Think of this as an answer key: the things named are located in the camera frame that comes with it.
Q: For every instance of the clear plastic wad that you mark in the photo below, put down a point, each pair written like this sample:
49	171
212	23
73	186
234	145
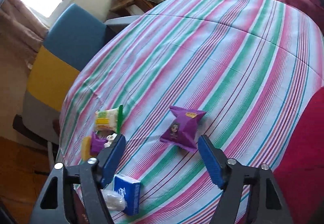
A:
114	200

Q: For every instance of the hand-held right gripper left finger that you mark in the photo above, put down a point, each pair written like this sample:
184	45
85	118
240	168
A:
114	163

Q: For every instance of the small yellow sponge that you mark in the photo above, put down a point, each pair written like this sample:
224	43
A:
86	148

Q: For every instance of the plain purple snack packet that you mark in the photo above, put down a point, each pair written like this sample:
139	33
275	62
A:
97	144

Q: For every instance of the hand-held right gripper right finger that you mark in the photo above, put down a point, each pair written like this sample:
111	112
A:
211	163

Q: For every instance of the pink checked curtain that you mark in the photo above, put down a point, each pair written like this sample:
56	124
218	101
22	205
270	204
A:
17	26

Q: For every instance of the grey yellow blue chair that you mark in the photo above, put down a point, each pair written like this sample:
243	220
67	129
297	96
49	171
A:
70	36

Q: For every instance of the red cloth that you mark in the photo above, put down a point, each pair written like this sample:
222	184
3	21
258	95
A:
301	163

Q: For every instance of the purple figure-print snack packet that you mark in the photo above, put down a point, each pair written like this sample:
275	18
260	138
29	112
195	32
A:
182	127

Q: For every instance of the blue tissue pack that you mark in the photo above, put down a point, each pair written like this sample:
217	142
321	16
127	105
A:
130	193

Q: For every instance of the green yellow snack packet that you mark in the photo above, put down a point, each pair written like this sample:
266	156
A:
107	119

